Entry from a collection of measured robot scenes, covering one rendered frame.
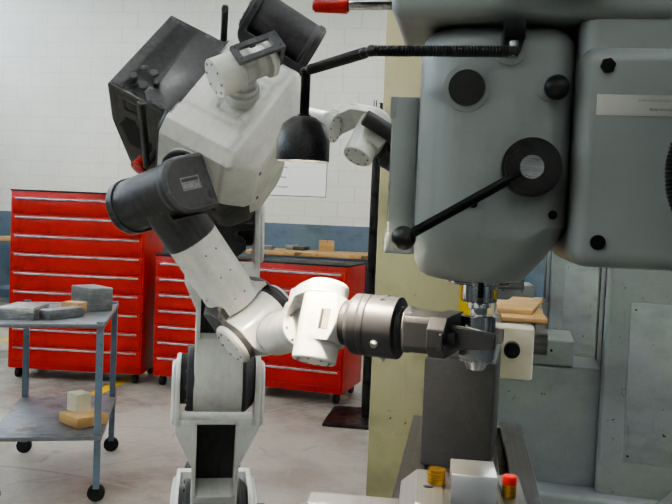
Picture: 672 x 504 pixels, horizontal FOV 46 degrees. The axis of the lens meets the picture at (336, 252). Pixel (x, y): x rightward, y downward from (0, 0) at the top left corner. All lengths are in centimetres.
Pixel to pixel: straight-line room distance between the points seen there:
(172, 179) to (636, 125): 70
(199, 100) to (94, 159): 986
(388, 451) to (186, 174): 182
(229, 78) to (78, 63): 1021
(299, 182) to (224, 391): 867
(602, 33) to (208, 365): 107
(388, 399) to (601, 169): 202
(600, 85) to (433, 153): 21
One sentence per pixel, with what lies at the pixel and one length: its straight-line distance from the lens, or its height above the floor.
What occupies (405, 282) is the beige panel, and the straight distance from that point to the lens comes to 282.
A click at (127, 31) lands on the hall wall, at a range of 1129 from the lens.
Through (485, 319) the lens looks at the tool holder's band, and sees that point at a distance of 107.
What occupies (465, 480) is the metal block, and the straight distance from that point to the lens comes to 96.
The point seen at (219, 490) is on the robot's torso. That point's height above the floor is 75.
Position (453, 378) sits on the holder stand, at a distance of 139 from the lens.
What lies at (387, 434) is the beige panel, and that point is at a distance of 293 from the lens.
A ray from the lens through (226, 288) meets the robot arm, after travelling 136.
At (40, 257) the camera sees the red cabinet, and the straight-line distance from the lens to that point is 646.
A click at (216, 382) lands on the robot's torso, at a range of 172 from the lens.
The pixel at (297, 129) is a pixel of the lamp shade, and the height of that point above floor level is 150.
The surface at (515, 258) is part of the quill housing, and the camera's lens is 101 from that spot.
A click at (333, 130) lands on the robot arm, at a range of 176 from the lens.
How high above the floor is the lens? 139
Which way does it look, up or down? 3 degrees down
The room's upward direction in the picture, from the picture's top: 2 degrees clockwise
